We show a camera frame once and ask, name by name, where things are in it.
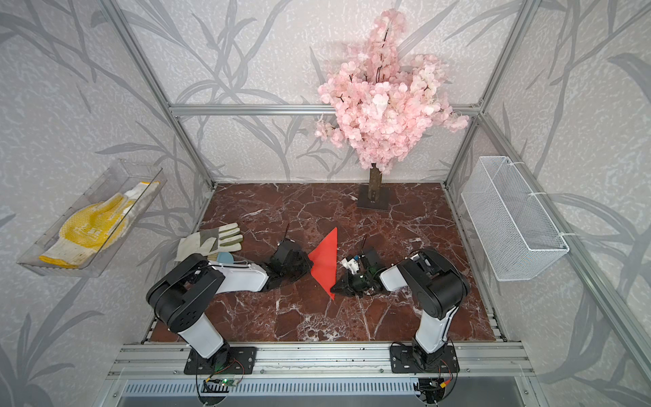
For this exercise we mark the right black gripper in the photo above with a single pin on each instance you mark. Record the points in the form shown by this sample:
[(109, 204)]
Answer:
[(346, 289)]

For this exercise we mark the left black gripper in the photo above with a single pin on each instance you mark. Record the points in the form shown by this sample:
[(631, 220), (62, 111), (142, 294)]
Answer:
[(306, 264)]

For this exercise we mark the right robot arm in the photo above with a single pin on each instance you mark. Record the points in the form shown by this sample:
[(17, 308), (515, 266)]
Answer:
[(435, 284)]

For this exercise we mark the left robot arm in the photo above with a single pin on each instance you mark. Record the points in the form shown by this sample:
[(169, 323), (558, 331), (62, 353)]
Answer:
[(181, 297)]

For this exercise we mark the light blue straw brush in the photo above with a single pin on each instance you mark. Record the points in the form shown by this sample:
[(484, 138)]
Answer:
[(221, 257)]

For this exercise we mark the white grey work glove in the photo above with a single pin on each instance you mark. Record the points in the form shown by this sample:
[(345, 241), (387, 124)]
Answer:
[(225, 239)]

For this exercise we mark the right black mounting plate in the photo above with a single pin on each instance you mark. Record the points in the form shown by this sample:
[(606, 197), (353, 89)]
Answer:
[(413, 359)]

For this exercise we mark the black mounting plate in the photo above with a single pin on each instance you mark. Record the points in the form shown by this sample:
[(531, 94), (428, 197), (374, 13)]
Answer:
[(413, 359), (228, 360)]

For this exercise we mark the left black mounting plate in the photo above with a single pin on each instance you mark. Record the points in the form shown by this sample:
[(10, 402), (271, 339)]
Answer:
[(228, 360)]

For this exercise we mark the left circuit board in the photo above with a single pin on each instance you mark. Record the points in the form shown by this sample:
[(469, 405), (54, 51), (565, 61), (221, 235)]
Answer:
[(215, 384)]

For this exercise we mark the pink cherry blossom tree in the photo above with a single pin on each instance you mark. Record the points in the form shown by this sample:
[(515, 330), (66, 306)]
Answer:
[(383, 107)]

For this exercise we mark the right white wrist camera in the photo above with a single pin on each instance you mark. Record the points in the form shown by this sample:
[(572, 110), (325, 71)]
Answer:
[(351, 265)]

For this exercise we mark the white wire mesh basket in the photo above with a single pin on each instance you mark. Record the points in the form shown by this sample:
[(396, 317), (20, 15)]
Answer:
[(517, 234)]

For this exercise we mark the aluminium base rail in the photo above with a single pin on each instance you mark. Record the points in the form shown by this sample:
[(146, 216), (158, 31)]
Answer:
[(312, 360)]

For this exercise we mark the clear plastic wall tray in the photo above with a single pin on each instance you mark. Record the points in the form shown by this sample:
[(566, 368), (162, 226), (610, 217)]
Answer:
[(120, 177)]

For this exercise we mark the right aluminium corner post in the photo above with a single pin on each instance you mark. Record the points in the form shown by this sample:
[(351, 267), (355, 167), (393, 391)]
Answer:
[(521, 25)]

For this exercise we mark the aluminium frame corner post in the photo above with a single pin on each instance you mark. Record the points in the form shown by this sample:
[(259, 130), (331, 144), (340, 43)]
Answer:
[(116, 18)]

